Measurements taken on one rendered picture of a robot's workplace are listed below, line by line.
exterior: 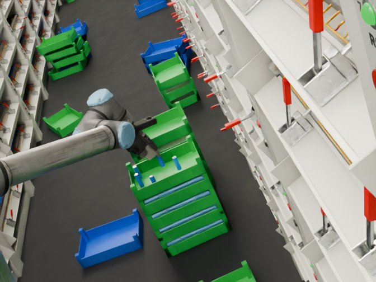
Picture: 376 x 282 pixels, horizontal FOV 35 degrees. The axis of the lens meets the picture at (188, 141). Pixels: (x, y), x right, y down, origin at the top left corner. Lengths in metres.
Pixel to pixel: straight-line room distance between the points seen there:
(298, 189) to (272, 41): 0.48
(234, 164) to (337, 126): 2.49
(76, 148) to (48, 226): 1.41
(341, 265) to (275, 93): 0.28
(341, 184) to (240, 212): 1.93
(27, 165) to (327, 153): 1.11
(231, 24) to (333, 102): 0.47
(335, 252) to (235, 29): 0.38
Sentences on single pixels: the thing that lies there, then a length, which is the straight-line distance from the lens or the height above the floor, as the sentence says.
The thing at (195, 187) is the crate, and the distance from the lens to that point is 2.40.
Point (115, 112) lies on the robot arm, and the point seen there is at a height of 0.74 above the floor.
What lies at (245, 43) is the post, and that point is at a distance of 0.95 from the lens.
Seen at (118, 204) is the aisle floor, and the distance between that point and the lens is 3.06.
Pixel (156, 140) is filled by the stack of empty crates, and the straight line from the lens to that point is 2.67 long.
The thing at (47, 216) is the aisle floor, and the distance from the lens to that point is 3.30.
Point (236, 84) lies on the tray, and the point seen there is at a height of 0.95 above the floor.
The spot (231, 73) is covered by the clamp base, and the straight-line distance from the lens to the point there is 1.53.
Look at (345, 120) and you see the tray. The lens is 0.46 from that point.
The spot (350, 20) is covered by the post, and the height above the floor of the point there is 1.48.
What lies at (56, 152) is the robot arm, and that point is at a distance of 1.79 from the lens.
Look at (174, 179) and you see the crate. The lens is 2.36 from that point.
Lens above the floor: 1.60
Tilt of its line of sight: 29 degrees down
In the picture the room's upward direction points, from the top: 24 degrees counter-clockwise
